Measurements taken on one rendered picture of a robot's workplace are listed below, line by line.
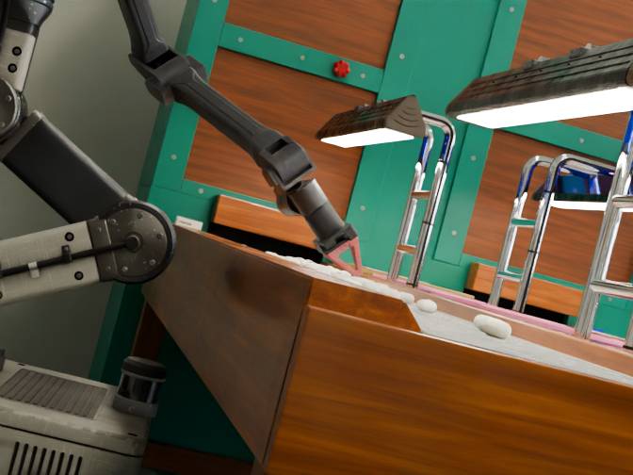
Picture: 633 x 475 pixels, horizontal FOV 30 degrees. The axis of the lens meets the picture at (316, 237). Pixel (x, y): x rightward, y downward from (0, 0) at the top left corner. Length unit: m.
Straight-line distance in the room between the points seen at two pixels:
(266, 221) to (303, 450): 1.80
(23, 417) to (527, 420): 0.78
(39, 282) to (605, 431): 0.94
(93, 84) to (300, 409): 2.74
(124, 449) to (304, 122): 1.46
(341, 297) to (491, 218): 2.00
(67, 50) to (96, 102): 0.18
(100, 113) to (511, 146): 1.34
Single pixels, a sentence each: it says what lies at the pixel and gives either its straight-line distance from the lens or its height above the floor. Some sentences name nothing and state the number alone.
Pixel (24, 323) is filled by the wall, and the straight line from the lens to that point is 3.77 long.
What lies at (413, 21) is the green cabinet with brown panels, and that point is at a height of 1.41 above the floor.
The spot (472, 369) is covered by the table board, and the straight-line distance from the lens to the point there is 1.13.
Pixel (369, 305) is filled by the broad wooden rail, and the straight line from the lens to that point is 1.12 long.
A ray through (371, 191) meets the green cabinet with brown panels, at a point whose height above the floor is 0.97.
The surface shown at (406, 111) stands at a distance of 2.20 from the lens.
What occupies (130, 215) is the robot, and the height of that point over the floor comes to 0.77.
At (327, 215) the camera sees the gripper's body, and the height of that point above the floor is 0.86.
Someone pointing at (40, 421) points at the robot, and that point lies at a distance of 1.68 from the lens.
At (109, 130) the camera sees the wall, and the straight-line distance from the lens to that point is 3.76.
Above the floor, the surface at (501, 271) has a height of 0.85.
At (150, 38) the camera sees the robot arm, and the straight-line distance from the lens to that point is 2.44.
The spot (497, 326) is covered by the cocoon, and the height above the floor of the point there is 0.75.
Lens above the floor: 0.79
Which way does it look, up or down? 1 degrees up
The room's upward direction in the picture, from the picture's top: 15 degrees clockwise
